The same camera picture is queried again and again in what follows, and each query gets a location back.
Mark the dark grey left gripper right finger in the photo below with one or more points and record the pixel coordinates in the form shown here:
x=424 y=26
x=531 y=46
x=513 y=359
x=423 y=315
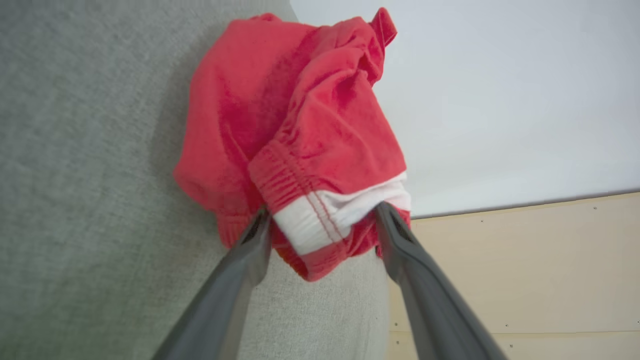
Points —
x=435 y=310

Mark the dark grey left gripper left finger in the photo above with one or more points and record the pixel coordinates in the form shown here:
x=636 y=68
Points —
x=225 y=300

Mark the red shorts with white stripes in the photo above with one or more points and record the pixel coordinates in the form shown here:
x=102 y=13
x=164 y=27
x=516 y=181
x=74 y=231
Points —
x=310 y=125

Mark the grey fabric sofa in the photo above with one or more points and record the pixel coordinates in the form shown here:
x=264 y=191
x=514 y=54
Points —
x=75 y=150

